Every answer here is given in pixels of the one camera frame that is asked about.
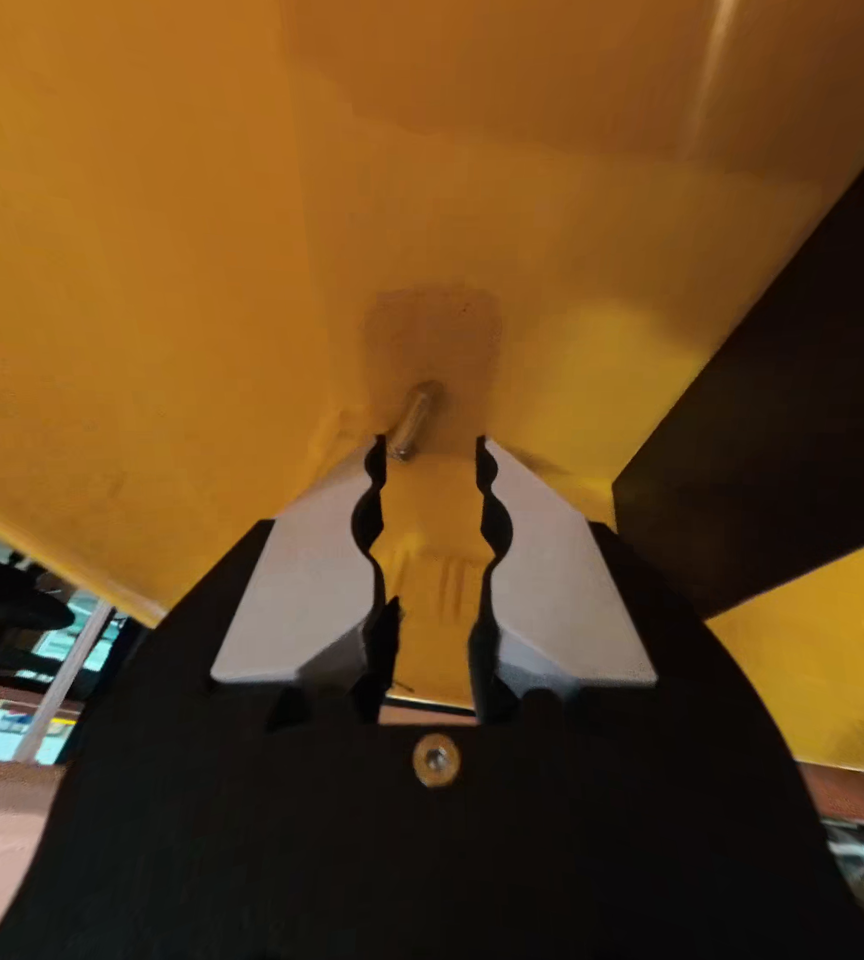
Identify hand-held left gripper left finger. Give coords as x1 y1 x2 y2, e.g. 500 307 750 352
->
210 433 402 693

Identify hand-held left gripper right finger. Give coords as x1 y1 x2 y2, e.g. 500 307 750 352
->
468 435 659 723

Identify silver hex bolt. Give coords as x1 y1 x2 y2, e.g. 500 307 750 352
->
388 380 445 463

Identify yellow plastic bin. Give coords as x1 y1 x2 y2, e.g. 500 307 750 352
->
0 0 864 777

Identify black flat panel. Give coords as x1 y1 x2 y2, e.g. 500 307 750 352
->
611 111 864 621

